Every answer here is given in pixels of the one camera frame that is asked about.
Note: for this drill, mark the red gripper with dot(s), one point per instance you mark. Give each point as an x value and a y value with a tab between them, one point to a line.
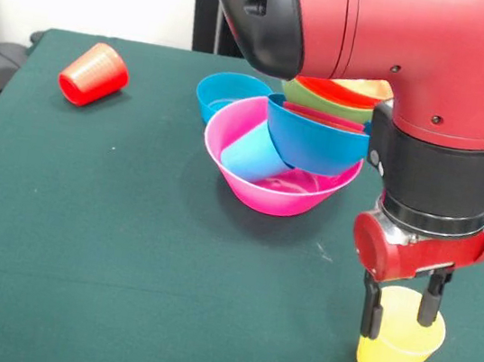
399	254

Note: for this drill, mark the yellow cup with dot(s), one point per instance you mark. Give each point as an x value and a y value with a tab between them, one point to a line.
393	358

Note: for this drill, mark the large pink bowl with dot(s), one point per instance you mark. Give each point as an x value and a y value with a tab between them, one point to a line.
276	195

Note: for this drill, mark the large blue bowl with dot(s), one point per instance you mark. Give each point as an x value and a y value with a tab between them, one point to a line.
315	146

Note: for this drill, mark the small crimson bowl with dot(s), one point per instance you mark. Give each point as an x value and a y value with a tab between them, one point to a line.
320	116

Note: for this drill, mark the blue cup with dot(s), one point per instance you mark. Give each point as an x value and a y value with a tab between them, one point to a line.
250	155

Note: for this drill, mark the large orange bowl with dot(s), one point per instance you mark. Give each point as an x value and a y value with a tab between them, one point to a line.
341	93

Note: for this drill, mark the green bowl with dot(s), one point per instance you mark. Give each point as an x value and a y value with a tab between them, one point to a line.
309	99

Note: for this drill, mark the red cup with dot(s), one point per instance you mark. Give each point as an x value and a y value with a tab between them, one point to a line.
94	74

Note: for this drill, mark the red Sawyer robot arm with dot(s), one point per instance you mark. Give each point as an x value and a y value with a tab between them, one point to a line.
424	58

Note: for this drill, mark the small blue bowl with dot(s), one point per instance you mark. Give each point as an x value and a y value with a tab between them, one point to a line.
219	91

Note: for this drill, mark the dark green tablecloth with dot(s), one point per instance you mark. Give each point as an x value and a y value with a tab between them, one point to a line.
104	215

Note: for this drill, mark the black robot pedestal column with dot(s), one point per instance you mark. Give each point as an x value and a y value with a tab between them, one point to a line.
208	12

